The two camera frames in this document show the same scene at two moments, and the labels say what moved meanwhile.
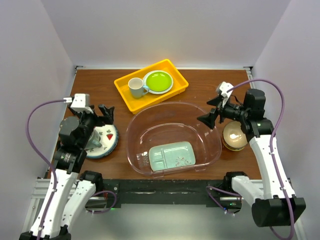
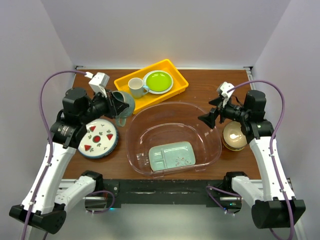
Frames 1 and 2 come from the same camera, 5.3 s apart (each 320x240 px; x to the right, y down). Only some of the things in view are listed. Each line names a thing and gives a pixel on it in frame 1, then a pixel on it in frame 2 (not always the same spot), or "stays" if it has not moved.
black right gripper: x=210 y=118 stays
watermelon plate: x=109 y=139 stays
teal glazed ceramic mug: x=94 y=140 to x=128 y=99
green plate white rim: x=158 y=81 stays
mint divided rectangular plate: x=167 y=156 stays
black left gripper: x=107 y=118 to x=118 y=106
